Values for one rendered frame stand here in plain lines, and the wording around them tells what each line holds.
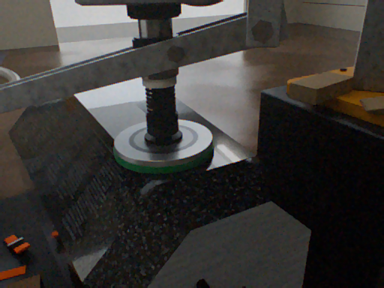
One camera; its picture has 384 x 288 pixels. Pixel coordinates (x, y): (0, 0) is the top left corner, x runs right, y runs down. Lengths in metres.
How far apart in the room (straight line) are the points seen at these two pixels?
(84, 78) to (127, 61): 0.10
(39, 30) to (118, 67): 7.07
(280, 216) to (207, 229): 0.17
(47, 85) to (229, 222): 0.44
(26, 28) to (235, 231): 7.26
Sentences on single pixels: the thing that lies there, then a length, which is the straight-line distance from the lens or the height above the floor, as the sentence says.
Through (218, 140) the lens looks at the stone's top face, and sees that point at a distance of 0.77.
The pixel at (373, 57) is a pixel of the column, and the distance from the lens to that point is 1.26.
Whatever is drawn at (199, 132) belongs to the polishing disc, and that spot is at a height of 0.83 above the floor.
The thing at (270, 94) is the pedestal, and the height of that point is 0.74.
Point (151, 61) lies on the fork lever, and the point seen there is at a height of 1.01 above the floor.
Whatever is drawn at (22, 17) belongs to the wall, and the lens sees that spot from 7.68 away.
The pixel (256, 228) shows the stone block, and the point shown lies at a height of 0.70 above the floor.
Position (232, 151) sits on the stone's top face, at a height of 0.80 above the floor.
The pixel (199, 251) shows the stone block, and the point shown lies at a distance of 0.63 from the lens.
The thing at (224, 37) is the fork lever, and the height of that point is 1.05.
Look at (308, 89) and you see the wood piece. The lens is 1.10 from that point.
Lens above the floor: 1.14
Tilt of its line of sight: 27 degrees down
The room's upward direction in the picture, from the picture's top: 2 degrees counter-clockwise
